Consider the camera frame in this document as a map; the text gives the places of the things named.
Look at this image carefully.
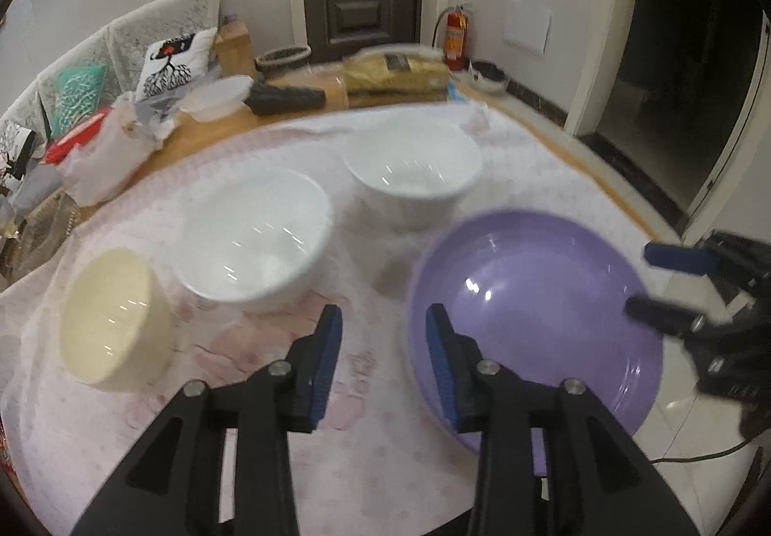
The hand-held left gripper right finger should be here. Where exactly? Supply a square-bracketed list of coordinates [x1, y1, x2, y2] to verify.
[425, 302, 703, 536]

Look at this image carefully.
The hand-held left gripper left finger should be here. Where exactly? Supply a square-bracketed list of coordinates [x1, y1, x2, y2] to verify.
[71, 304, 344, 536]

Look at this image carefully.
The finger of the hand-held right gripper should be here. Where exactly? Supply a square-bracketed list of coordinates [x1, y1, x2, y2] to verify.
[644, 239, 720, 275]
[625, 295, 709, 340]

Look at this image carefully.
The purple plate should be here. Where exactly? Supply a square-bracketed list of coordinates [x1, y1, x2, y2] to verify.
[407, 209, 665, 477]

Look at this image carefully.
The pink floral tablecloth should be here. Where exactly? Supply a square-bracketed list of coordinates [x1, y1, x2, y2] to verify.
[0, 103, 664, 536]

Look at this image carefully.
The large white bowl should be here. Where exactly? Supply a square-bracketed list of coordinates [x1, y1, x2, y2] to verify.
[170, 168, 335, 314]

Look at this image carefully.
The ribbed white bowl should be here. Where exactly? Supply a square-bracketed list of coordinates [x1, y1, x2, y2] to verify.
[343, 119, 484, 230]

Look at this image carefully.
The cream cup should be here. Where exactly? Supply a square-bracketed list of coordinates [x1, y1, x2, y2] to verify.
[58, 247, 174, 393]

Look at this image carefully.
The metal bowl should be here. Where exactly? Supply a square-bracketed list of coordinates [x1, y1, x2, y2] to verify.
[470, 60, 510, 94]

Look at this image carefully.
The white plastic container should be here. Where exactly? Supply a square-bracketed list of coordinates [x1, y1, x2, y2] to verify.
[179, 77, 253, 123]

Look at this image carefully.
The yellow packet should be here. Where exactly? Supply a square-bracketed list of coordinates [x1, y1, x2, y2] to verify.
[343, 51, 452, 100]

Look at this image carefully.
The translucent plastic bag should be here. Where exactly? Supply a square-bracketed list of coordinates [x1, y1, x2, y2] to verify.
[63, 96, 175, 206]

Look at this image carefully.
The red fire extinguisher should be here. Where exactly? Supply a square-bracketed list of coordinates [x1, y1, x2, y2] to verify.
[435, 3, 472, 72]

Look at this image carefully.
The woven basket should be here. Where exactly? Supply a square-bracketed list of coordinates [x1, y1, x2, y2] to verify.
[254, 45, 312, 82]

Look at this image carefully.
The wooden side table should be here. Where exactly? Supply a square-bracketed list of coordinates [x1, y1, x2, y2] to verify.
[215, 21, 255, 78]

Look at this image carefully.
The tree print cushion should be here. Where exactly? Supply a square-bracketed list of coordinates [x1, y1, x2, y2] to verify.
[133, 28, 218, 104]

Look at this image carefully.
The red packet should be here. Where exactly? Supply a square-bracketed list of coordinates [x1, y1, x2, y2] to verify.
[47, 111, 112, 164]

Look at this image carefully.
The teal cushion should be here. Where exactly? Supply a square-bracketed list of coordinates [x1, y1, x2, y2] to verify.
[45, 63, 109, 140]

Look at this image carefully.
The sofa with lace cover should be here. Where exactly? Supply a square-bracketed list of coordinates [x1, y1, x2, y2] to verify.
[0, 0, 225, 152]

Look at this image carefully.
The black cable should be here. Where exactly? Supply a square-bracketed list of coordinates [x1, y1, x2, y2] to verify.
[651, 431, 761, 465]

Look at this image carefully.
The white wall panel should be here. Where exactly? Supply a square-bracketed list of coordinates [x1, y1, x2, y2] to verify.
[503, 0, 552, 55]

